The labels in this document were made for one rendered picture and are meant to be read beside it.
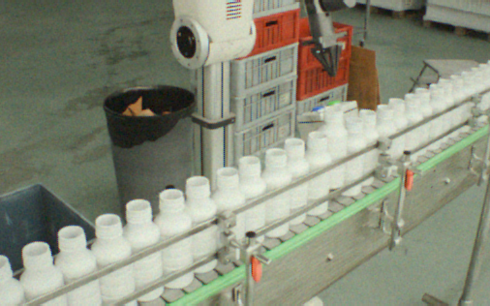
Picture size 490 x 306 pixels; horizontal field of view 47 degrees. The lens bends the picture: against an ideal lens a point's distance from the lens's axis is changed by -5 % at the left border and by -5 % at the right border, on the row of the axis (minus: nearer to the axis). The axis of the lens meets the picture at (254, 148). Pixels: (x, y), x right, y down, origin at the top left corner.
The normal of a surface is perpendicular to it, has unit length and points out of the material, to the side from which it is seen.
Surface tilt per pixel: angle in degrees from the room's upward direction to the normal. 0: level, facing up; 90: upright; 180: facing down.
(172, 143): 93
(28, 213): 90
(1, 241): 90
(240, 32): 90
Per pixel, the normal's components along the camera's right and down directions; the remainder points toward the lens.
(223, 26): 0.70, 0.31
